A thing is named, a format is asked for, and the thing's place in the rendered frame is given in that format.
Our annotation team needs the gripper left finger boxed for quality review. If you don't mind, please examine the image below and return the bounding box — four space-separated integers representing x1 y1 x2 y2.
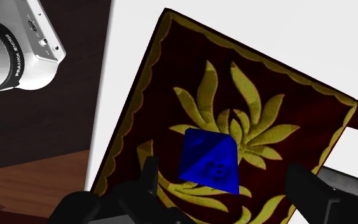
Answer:
48 156 195 224

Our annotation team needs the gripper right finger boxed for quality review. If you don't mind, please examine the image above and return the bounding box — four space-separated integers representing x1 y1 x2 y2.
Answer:
285 162 358 224

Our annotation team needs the black grey elongated object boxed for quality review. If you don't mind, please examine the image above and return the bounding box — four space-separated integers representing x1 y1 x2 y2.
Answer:
317 166 358 206

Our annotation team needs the dark red gold-patterned book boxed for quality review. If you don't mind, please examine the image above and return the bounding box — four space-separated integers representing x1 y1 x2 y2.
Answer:
90 7 358 224

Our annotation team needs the blue eight-sided die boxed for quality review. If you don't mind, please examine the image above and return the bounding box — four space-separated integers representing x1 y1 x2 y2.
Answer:
177 127 240 196

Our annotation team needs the dark brown robot stand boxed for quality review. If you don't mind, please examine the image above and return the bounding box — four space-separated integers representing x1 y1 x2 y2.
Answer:
0 0 113 173

